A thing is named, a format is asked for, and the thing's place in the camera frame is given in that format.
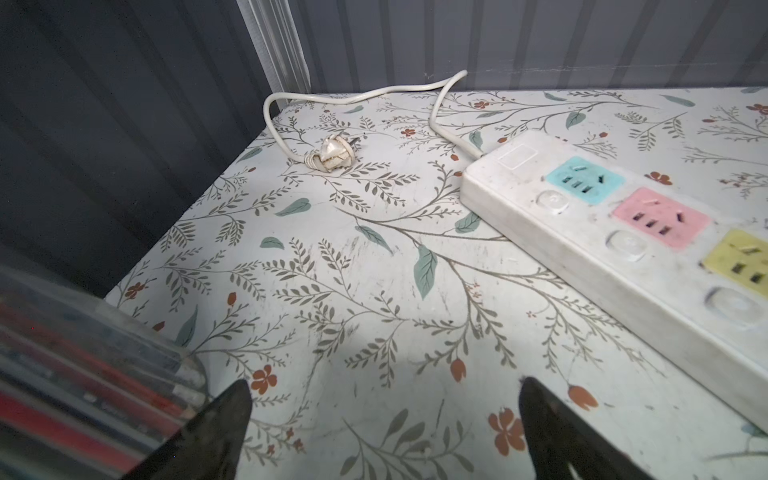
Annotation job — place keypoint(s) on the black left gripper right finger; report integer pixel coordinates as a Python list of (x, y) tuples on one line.
[(563, 446)]

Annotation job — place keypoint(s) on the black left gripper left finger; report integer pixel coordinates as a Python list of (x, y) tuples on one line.
[(208, 446)]

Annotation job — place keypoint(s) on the white multicolour power strip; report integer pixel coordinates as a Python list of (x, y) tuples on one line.
[(689, 281)]

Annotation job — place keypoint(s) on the clear cup of pencils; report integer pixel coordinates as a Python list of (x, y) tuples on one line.
[(87, 391)]

